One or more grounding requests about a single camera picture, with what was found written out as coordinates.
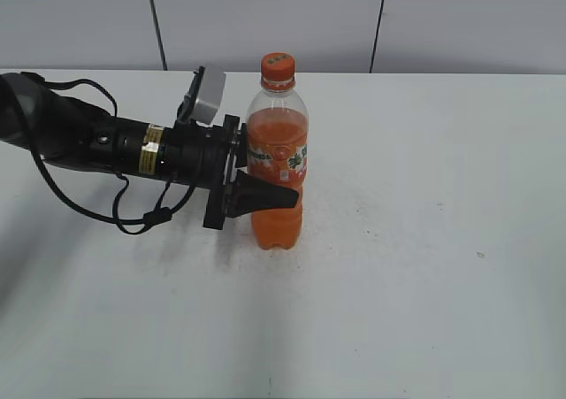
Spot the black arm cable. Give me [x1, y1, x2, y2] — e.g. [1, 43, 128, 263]
[10, 72, 196, 235]

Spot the orange soda plastic bottle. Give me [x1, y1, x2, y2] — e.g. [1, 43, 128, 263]
[247, 78, 309, 249]

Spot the orange bottle cap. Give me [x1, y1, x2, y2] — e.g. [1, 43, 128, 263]
[261, 52, 295, 82]

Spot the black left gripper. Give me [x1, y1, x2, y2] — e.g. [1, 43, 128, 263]
[159, 115, 299, 230]

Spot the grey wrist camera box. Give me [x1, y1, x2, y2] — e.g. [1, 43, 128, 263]
[176, 65, 226, 125]

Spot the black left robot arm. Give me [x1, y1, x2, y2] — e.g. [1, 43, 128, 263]
[1, 66, 252, 235]

